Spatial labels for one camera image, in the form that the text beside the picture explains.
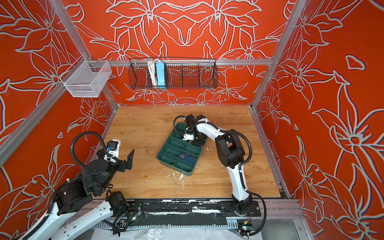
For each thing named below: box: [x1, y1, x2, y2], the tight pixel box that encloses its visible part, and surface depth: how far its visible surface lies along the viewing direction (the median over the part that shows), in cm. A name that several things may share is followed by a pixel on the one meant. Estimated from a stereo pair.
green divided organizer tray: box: [156, 122, 208, 176], surface depth 88 cm
